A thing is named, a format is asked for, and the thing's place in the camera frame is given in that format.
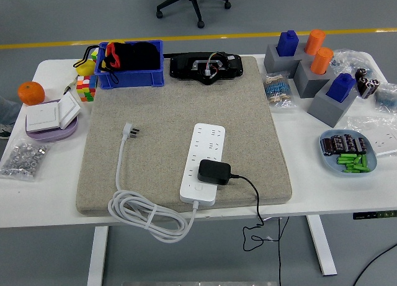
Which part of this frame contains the black floor cable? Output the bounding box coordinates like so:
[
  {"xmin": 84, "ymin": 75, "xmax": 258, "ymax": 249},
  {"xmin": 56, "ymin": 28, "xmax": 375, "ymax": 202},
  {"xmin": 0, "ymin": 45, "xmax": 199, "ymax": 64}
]
[{"xmin": 352, "ymin": 242, "xmax": 397, "ymax": 286}]

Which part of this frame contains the grey-brown mat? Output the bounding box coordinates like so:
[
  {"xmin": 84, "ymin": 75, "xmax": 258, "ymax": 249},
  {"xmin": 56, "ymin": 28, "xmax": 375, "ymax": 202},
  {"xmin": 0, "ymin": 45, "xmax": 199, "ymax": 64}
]
[{"xmin": 76, "ymin": 55, "xmax": 293, "ymax": 217}]

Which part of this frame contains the thin black hanging cable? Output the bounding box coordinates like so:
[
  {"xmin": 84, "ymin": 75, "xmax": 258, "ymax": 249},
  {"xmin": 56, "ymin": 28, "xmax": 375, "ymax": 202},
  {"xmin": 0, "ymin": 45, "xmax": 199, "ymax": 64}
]
[{"xmin": 277, "ymin": 217, "xmax": 283, "ymax": 286}]

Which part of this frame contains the white table leg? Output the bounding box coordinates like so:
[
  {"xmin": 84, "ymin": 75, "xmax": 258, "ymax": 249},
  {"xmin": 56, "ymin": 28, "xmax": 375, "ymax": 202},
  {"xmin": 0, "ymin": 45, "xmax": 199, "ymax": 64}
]
[
  {"xmin": 86, "ymin": 226, "xmax": 109, "ymax": 286},
  {"xmin": 306, "ymin": 215, "xmax": 338, "ymax": 277}
]

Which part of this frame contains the white power strip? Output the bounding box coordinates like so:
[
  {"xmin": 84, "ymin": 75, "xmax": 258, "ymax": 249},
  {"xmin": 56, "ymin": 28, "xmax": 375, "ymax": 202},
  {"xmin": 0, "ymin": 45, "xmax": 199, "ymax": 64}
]
[{"xmin": 179, "ymin": 122, "xmax": 226, "ymax": 207}]

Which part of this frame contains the wide grey holder block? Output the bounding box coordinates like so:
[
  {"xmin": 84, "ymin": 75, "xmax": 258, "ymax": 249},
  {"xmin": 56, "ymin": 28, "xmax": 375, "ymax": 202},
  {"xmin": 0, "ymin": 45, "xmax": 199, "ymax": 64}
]
[{"xmin": 264, "ymin": 43, "xmax": 311, "ymax": 79}]

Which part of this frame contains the bag of metal nuts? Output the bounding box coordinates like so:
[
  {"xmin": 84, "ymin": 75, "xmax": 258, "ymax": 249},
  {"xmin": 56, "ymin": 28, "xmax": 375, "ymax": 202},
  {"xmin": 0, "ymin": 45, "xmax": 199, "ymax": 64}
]
[{"xmin": 0, "ymin": 139, "xmax": 50, "ymax": 182}]

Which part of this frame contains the black electronic device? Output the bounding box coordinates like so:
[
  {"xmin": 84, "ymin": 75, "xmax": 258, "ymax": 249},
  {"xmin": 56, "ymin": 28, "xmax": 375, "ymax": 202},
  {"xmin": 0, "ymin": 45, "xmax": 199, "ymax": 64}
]
[{"xmin": 169, "ymin": 51, "xmax": 245, "ymax": 86}]

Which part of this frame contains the blue plastic bin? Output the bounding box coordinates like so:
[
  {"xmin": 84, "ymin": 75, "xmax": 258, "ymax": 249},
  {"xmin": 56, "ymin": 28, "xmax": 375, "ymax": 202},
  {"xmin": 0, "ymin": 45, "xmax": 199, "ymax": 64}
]
[{"xmin": 94, "ymin": 39, "xmax": 166, "ymax": 90}]

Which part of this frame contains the orange cylinder peg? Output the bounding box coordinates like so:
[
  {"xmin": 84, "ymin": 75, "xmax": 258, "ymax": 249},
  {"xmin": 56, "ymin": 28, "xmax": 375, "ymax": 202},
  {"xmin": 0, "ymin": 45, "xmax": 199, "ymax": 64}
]
[
  {"xmin": 310, "ymin": 47, "xmax": 334, "ymax": 75},
  {"xmin": 304, "ymin": 29, "xmax": 326, "ymax": 56}
]

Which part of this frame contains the black table control panel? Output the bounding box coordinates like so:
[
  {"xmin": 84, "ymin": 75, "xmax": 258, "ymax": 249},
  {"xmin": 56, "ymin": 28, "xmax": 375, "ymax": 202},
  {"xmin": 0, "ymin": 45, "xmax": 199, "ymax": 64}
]
[{"xmin": 352, "ymin": 210, "xmax": 397, "ymax": 221}]

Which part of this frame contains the clear bag of blue parts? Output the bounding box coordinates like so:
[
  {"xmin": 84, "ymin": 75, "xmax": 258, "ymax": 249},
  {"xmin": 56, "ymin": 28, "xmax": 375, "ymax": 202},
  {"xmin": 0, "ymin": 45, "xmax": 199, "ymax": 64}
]
[
  {"xmin": 330, "ymin": 48, "xmax": 378, "ymax": 79},
  {"xmin": 373, "ymin": 83, "xmax": 397, "ymax": 113}
]

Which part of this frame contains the orange fruit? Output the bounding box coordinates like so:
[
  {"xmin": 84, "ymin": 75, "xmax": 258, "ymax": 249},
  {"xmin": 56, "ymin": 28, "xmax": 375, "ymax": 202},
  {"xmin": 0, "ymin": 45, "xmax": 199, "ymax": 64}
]
[{"xmin": 17, "ymin": 81, "xmax": 46, "ymax": 107}]

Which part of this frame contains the black adapter cord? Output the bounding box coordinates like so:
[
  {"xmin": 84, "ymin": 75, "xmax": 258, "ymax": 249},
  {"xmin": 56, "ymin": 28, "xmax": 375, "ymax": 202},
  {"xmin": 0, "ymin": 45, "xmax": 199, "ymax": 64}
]
[{"xmin": 230, "ymin": 173, "xmax": 291, "ymax": 252}]

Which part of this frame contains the pile of green pegs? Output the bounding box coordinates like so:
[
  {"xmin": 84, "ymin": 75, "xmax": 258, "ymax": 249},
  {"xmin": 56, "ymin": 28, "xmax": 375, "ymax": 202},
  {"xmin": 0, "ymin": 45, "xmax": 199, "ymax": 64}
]
[{"xmin": 336, "ymin": 153, "xmax": 372, "ymax": 174}]

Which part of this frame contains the light blue plate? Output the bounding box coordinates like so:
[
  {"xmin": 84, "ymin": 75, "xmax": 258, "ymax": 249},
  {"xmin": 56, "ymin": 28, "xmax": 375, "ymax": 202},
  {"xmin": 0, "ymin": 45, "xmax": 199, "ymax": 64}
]
[{"xmin": 319, "ymin": 129, "xmax": 378, "ymax": 177}]

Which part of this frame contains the bag of resistors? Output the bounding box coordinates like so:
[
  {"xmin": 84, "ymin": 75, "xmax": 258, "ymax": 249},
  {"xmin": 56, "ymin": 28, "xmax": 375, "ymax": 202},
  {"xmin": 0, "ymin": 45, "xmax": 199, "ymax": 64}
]
[{"xmin": 262, "ymin": 72, "xmax": 298, "ymax": 110}]

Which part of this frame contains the white power strip cable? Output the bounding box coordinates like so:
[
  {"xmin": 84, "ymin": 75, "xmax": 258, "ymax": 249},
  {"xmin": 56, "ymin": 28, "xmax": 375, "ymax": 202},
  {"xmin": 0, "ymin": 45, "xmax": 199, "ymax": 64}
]
[{"xmin": 107, "ymin": 122, "xmax": 199, "ymax": 244}]

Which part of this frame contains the white wall switch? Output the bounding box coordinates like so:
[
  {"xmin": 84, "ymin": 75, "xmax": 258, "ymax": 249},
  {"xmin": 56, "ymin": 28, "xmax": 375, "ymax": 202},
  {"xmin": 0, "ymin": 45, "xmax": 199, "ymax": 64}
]
[
  {"xmin": 25, "ymin": 102, "xmax": 61, "ymax": 133},
  {"xmin": 58, "ymin": 91, "xmax": 82, "ymax": 130}
]

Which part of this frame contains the purple plate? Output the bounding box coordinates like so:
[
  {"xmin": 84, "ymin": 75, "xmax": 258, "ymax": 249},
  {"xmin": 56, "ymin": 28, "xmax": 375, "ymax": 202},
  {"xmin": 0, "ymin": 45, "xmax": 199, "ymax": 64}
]
[{"xmin": 25, "ymin": 99, "xmax": 79, "ymax": 143}]

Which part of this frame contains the black power adapter plug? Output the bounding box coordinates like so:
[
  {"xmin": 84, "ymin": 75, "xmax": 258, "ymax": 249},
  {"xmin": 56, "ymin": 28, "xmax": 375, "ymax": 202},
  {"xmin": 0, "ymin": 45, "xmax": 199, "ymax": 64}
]
[{"xmin": 197, "ymin": 159, "xmax": 232, "ymax": 185}]

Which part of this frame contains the blue square peg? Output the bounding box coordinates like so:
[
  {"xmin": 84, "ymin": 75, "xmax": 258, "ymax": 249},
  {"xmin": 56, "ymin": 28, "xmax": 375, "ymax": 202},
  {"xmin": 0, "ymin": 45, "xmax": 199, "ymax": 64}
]
[
  {"xmin": 276, "ymin": 29, "xmax": 300, "ymax": 57},
  {"xmin": 325, "ymin": 73, "xmax": 357, "ymax": 104}
]

